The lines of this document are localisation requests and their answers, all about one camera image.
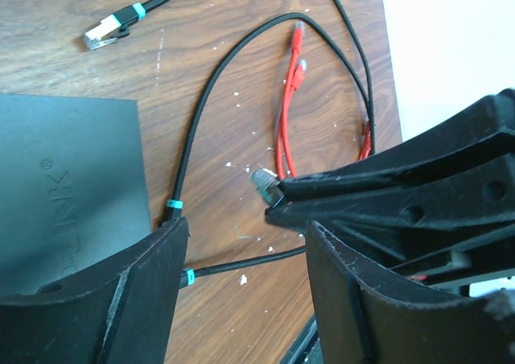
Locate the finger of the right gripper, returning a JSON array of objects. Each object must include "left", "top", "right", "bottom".
[
  {"left": 265, "top": 153, "right": 514, "bottom": 275},
  {"left": 279, "top": 89, "right": 514, "bottom": 195}
]

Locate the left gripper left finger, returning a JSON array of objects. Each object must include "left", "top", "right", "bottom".
[{"left": 1, "top": 217, "right": 189, "bottom": 363}]

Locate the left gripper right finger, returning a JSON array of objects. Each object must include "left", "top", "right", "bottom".
[{"left": 306, "top": 221, "right": 514, "bottom": 363}]

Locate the black network switch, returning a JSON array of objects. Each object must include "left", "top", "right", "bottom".
[{"left": 1, "top": 94, "right": 151, "bottom": 296}]

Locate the black ethernet cable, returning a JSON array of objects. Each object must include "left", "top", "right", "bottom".
[
  {"left": 160, "top": 0, "right": 377, "bottom": 290},
  {"left": 81, "top": 0, "right": 200, "bottom": 52}
]

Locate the red ethernet cable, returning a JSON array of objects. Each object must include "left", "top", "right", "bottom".
[{"left": 273, "top": 21, "right": 373, "bottom": 180}]

